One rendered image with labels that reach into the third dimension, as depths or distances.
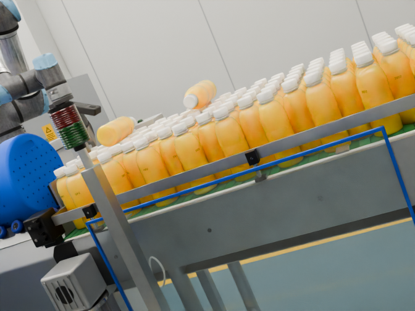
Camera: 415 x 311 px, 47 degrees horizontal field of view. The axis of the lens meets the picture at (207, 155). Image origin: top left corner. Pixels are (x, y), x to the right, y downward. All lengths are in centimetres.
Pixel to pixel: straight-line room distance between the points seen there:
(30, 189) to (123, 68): 289
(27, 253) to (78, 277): 39
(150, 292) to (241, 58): 309
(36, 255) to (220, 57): 283
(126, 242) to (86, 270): 23
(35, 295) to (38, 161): 47
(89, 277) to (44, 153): 55
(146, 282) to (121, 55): 337
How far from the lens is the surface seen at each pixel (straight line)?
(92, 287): 139
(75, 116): 114
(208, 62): 417
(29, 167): 168
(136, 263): 120
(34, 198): 166
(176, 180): 126
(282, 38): 405
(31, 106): 218
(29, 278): 177
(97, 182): 115
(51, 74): 166
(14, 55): 210
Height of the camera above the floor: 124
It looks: 11 degrees down
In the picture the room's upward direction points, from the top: 23 degrees counter-clockwise
